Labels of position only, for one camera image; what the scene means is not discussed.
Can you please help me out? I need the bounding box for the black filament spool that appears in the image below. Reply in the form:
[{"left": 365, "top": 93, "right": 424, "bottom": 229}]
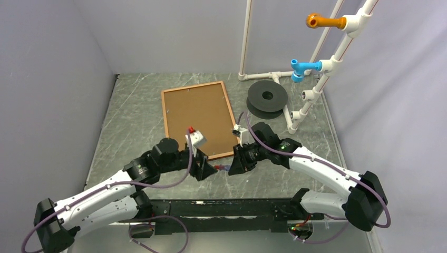
[{"left": 246, "top": 80, "right": 288, "bottom": 119}]

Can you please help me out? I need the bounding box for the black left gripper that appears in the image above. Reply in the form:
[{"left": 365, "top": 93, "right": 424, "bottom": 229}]
[{"left": 159, "top": 144, "right": 217, "bottom": 180}]

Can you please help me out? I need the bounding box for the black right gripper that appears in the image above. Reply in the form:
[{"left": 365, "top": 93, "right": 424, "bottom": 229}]
[{"left": 229, "top": 141, "right": 269, "bottom": 175}]

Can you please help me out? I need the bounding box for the blue pipe peg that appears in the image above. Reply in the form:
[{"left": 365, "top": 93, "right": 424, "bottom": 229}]
[{"left": 290, "top": 59, "right": 323, "bottom": 83}]

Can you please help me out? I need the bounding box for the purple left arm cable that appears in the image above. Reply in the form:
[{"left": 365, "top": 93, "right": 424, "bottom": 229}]
[{"left": 21, "top": 131, "right": 195, "bottom": 253}]

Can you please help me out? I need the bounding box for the blue red screwdriver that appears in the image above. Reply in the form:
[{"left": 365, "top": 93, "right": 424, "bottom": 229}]
[{"left": 214, "top": 164, "right": 231, "bottom": 171}]

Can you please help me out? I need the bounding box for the orange wooden picture frame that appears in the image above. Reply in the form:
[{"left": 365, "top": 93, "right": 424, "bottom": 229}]
[{"left": 161, "top": 81, "right": 239, "bottom": 160}]

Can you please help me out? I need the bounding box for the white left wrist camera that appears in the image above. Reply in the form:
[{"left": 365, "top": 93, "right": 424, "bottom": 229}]
[{"left": 185, "top": 126, "right": 207, "bottom": 149}]

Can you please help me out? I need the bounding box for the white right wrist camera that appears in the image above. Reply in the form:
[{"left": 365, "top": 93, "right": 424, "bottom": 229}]
[{"left": 232, "top": 124, "right": 250, "bottom": 146}]

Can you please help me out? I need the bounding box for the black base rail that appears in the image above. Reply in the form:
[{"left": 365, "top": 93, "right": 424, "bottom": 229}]
[{"left": 125, "top": 193, "right": 324, "bottom": 235}]

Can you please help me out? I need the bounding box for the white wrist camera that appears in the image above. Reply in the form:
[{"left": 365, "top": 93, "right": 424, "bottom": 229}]
[
  {"left": 185, "top": 126, "right": 207, "bottom": 149},
  {"left": 232, "top": 124, "right": 250, "bottom": 146}
]

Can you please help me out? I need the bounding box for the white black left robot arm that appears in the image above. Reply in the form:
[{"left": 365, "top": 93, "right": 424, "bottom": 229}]
[{"left": 34, "top": 132, "right": 217, "bottom": 252}]

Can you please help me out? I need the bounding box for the orange pipe peg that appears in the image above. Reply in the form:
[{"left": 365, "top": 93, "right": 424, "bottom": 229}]
[{"left": 305, "top": 13, "right": 347, "bottom": 30}]

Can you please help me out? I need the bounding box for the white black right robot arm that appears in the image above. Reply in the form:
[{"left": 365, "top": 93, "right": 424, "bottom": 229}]
[{"left": 228, "top": 122, "right": 391, "bottom": 231}]

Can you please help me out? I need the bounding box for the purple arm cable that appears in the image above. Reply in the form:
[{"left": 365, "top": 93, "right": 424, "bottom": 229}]
[
  {"left": 21, "top": 131, "right": 195, "bottom": 253},
  {"left": 237, "top": 111, "right": 392, "bottom": 245}
]

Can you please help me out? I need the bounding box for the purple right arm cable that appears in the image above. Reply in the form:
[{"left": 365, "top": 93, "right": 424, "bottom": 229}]
[{"left": 237, "top": 111, "right": 392, "bottom": 245}]

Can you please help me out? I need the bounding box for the white pvc pipe rack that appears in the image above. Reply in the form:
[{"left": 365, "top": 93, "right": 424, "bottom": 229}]
[{"left": 238, "top": 0, "right": 378, "bottom": 134}]

